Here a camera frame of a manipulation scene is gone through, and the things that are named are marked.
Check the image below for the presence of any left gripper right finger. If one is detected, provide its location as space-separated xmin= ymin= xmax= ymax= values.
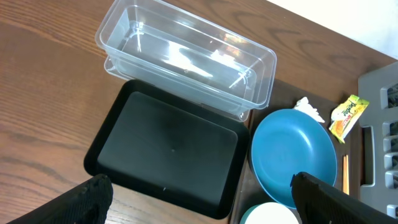
xmin=290 ymin=172 xmax=397 ymax=224

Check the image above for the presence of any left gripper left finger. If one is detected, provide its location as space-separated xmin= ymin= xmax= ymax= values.
xmin=11 ymin=174 xmax=113 ymax=224

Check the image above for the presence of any dark blue plate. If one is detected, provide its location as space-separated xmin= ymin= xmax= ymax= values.
xmin=251 ymin=109 xmax=338 ymax=209

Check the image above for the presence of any grey dishwasher rack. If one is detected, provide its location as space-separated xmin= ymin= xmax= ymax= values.
xmin=358 ymin=62 xmax=397 ymax=219

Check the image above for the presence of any white bowl light blue rim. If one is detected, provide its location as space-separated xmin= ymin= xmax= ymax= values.
xmin=239 ymin=202 xmax=299 ymax=224

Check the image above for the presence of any left wooden chopstick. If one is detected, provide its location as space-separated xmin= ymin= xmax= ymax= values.
xmin=342 ymin=156 xmax=346 ymax=193

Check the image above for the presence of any wooden chopstick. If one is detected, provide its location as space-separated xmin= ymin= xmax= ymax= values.
xmin=345 ymin=155 xmax=349 ymax=195
xmin=342 ymin=156 xmax=346 ymax=193

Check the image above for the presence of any right wooden chopstick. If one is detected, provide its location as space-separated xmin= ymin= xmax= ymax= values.
xmin=345 ymin=155 xmax=349 ymax=195

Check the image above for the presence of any brown serving tray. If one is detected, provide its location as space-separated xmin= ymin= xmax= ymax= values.
xmin=229 ymin=80 xmax=364 ymax=223

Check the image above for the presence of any black rectangular tray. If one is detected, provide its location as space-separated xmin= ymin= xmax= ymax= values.
xmin=84 ymin=80 xmax=251 ymax=220

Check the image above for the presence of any green orange snack wrapper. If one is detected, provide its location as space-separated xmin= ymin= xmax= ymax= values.
xmin=329 ymin=95 xmax=369 ymax=144

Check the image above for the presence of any crumpled white tissue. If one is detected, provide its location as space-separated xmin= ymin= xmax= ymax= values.
xmin=294 ymin=96 xmax=325 ymax=123

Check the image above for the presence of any clear plastic bin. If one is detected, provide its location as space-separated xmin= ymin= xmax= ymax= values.
xmin=95 ymin=0 xmax=277 ymax=122

